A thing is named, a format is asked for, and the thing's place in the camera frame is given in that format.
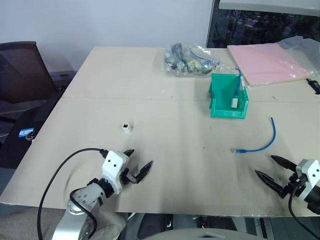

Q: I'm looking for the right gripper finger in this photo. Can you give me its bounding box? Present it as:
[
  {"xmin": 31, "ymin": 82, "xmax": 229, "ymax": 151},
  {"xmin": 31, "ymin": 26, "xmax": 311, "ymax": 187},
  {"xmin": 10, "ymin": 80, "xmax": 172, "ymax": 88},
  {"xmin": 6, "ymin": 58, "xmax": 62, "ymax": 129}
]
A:
[
  {"xmin": 254, "ymin": 169, "xmax": 285, "ymax": 195},
  {"xmin": 270, "ymin": 155, "xmax": 299, "ymax": 172}
]

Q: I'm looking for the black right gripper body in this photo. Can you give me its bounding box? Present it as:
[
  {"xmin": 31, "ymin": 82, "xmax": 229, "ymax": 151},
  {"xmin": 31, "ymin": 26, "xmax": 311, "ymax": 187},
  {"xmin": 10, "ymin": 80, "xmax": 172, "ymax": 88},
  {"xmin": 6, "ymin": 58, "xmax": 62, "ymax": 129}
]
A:
[{"xmin": 279, "ymin": 172, "xmax": 305, "ymax": 200}]

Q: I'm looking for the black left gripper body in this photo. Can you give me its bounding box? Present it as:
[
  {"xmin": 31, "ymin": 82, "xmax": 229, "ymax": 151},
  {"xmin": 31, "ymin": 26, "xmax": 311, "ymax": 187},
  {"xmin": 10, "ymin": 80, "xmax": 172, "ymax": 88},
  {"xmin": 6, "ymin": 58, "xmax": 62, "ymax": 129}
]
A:
[{"xmin": 119, "ymin": 168, "xmax": 139, "ymax": 186}]

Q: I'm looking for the green plastic box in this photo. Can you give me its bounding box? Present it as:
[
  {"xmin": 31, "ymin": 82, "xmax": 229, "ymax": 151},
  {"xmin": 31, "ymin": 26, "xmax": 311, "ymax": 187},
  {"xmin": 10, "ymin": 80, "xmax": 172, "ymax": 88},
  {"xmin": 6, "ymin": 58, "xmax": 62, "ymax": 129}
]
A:
[{"xmin": 208, "ymin": 72, "xmax": 251, "ymax": 121}]

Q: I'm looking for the small black device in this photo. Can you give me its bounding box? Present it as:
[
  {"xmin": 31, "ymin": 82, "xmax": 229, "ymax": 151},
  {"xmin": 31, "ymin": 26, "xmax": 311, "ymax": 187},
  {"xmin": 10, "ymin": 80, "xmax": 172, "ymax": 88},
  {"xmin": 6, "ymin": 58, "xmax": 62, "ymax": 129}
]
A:
[{"xmin": 305, "ymin": 78, "xmax": 320, "ymax": 96}]

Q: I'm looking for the pink foam sheet stack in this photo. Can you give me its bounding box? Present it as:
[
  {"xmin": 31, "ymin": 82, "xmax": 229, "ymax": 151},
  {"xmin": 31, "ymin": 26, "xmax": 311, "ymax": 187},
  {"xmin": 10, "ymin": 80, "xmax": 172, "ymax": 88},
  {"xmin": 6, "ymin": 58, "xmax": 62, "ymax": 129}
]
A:
[{"xmin": 226, "ymin": 42, "xmax": 320, "ymax": 89}]

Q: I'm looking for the blue label card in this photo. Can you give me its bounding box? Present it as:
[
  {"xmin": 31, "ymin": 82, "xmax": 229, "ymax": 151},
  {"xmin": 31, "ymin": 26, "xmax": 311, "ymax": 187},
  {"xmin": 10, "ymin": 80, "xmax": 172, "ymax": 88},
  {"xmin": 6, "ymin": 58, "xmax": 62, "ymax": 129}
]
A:
[{"xmin": 18, "ymin": 127, "xmax": 36, "ymax": 139}]

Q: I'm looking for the clear bag of small parts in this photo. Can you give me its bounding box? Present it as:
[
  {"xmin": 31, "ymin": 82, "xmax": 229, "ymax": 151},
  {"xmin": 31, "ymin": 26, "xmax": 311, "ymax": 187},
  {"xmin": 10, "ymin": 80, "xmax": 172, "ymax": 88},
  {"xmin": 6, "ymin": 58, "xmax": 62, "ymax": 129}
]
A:
[{"xmin": 161, "ymin": 42, "xmax": 236, "ymax": 79}]

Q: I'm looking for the empty clear plastic bag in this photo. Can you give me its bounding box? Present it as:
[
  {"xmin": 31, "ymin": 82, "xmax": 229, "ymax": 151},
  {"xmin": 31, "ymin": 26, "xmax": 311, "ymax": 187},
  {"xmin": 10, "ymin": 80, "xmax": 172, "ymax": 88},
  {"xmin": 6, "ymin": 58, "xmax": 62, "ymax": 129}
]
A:
[{"xmin": 276, "ymin": 35, "xmax": 320, "ymax": 76}]

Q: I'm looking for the black office chair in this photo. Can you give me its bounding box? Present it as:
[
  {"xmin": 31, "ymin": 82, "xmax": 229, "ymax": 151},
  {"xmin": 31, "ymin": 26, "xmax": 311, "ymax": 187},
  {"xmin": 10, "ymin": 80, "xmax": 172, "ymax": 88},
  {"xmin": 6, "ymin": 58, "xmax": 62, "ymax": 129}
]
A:
[{"xmin": 0, "ymin": 40, "xmax": 79, "ymax": 169}]

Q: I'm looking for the dark window pane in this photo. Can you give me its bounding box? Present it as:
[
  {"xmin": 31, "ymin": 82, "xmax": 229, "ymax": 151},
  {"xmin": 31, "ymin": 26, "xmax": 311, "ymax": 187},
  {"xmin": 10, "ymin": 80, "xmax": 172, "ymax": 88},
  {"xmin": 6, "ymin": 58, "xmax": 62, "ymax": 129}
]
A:
[{"xmin": 206, "ymin": 0, "xmax": 320, "ymax": 49}]

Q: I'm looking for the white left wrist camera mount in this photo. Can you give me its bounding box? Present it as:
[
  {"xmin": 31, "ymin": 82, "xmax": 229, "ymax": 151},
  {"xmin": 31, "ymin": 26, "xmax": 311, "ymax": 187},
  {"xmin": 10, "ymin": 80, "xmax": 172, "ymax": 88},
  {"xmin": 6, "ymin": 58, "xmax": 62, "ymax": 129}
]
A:
[{"xmin": 100, "ymin": 150, "xmax": 129, "ymax": 195}]

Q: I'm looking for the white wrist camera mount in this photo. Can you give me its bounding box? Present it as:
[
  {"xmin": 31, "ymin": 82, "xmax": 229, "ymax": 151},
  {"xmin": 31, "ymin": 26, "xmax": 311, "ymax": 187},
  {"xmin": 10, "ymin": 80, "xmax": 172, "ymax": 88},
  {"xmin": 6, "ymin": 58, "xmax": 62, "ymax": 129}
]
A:
[
  {"xmin": 100, "ymin": 150, "xmax": 129, "ymax": 195},
  {"xmin": 295, "ymin": 158, "xmax": 320, "ymax": 202}
]

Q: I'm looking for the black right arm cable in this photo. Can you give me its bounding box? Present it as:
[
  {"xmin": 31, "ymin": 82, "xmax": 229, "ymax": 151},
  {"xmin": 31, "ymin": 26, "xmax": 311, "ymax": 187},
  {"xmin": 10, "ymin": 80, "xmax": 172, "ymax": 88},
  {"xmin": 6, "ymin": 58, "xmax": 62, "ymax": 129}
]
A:
[{"xmin": 288, "ymin": 174, "xmax": 320, "ymax": 240}]

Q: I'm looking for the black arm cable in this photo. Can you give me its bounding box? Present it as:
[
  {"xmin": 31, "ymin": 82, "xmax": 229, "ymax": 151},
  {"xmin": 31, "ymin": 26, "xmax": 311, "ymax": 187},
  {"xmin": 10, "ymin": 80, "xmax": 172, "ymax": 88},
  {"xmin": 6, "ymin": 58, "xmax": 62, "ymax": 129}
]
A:
[
  {"xmin": 288, "ymin": 174, "xmax": 320, "ymax": 240},
  {"xmin": 36, "ymin": 148, "xmax": 109, "ymax": 240}
]

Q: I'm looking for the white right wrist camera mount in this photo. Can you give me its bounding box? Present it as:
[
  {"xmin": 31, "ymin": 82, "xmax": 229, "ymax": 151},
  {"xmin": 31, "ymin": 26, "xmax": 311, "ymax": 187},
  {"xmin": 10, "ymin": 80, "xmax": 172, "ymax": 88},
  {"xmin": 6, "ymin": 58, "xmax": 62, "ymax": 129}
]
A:
[{"xmin": 295, "ymin": 158, "xmax": 320, "ymax": 202}]

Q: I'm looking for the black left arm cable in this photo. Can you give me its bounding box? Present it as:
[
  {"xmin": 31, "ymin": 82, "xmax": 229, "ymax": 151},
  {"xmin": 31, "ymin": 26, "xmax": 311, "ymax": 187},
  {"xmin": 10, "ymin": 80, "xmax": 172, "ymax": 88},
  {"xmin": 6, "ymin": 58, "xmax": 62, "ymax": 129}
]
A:
[{"xmin": 36, "ymin": 148, "xmax": 109, "ymax": 240}]

